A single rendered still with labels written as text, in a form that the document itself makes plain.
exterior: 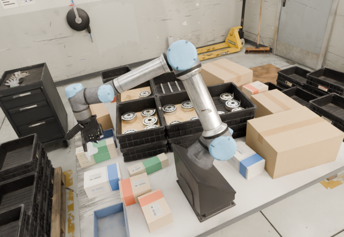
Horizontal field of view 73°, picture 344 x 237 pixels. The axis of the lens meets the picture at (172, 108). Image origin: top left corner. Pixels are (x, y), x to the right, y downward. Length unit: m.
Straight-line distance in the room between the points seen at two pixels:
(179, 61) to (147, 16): 3.89
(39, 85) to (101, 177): 1.54
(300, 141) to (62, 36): 4.08
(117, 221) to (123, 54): 3.86
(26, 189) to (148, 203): 1.24
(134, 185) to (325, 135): 1.05
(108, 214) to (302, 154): 1.06
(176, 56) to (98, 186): 0.85
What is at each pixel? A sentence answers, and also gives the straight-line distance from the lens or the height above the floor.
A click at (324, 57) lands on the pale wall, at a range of 4.39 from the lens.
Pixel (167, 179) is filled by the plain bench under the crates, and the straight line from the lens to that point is 1.42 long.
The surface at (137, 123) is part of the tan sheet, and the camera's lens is 1.67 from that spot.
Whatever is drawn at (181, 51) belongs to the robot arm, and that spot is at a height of 1.47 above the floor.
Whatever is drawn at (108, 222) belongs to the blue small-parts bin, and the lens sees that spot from 1.34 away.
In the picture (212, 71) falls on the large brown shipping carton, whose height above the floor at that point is 0.90.
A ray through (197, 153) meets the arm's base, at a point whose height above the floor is 0.97.
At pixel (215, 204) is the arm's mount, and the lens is 1.22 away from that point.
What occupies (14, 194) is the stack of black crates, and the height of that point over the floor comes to 0.38.
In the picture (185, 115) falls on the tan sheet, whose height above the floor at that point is 0.83.
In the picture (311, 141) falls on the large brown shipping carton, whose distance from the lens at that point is 1.43.
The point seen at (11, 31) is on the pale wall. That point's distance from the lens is 4.72.
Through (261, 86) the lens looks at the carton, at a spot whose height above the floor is 0.85.
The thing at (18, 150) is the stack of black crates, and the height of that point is 0.49.
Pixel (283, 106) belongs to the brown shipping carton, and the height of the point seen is 0.86.
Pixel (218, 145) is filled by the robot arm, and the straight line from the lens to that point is 1.00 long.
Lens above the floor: 1.77
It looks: 32 degrees down
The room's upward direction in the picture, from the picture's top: 7 degrees counter-clockwise
